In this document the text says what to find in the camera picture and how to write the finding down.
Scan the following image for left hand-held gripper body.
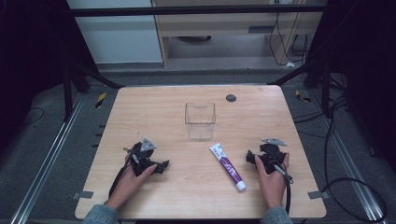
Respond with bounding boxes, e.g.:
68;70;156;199
123;137;158;177

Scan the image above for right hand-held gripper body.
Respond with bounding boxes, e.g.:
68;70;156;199
257;137;289;175

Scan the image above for person's right hand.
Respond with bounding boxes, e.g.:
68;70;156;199
253;151;290;210

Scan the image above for person's left hand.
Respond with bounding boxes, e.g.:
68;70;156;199
105;154;159;210

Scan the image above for white purple toothpaste tube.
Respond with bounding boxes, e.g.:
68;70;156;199
208;142;248;192

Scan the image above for clear plastic container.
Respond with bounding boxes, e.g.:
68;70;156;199
184;102;217;142

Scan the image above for grey tape strip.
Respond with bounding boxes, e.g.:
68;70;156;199
306;189;330;201
72;190;94;201

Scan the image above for yellow black floor tape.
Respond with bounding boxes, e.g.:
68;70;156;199
294;89;312;104
94;91;107;109

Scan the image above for black metal stand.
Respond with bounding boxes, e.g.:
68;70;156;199
266;59;347;119
61;60;126;123

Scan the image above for white cabinet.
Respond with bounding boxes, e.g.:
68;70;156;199
65;0;164;65

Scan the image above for black curtain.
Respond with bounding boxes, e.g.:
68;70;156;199
0;0;100;157
306;0;396;175

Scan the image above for light wooden desk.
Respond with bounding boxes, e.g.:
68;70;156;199
150;0;329;68

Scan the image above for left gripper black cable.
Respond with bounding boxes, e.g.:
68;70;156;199
107;147;140;199

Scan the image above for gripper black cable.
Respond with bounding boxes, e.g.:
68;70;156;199
107;147;140;199
270;152;294;217

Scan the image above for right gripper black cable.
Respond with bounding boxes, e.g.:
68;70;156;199
270;152;294;217

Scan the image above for aluminium floor rail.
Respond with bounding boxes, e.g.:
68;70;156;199
309;88;389;224
8;92;87;224

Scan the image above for black looped floor cable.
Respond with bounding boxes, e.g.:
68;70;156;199
291;94;389;224

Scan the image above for black hanging cables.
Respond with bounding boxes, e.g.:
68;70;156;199
268;0;310;67

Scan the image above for thin black floor cable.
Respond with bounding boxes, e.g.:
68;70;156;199
18;106;46;128

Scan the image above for black horizontal frame bar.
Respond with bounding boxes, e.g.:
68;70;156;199
68;4;328;18

